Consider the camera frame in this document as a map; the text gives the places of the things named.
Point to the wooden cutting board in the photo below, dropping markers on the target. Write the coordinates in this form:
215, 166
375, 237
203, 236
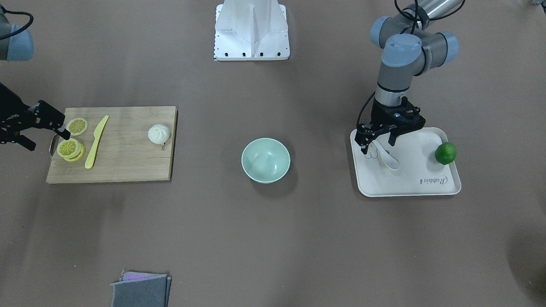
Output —
125, 153

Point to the upper lemon slice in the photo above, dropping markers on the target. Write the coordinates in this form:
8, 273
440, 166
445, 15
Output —
77, 126

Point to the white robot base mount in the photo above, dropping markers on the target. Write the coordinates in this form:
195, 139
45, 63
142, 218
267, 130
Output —
251, 30

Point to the white ceramic spoon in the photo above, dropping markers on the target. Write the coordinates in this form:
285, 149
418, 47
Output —
379, 152

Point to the white rabbit tray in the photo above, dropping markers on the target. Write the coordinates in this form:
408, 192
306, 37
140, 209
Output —
419, 174

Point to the lower lemon slice stack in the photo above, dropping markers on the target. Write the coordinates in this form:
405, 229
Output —
71, 150

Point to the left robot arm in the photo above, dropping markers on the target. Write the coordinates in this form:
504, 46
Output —
408, 51

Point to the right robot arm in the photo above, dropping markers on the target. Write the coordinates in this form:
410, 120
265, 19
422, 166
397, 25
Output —
16, 41

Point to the green lime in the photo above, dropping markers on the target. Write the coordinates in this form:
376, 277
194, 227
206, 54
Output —
446, 153

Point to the yellow plastic knife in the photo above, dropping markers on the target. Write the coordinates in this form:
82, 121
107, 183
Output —
97, 134

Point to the grey folded cloth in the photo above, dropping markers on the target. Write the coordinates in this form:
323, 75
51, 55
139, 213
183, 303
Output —
141, 289

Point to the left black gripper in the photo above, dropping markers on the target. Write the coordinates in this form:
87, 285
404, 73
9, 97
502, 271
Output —
379, 114

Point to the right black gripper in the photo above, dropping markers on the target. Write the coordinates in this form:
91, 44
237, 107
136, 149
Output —
8, 108

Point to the mint green bowl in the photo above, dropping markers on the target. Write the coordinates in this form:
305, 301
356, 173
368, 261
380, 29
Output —
265, 160

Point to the white steamed bun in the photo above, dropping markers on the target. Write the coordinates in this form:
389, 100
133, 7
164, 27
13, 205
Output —
159, 134

